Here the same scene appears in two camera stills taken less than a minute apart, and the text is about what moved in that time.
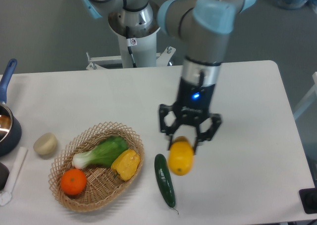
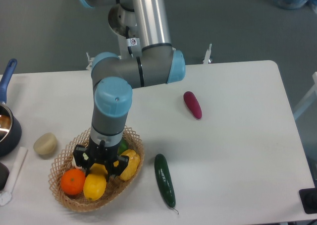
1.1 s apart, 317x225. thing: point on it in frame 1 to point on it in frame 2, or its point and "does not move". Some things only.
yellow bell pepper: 125,164 does not move
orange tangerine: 73,181 does not move
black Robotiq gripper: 193,104 to 102,153
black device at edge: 308,198 does not move
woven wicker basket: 102,188 does not move
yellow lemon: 181,157 to 94,183
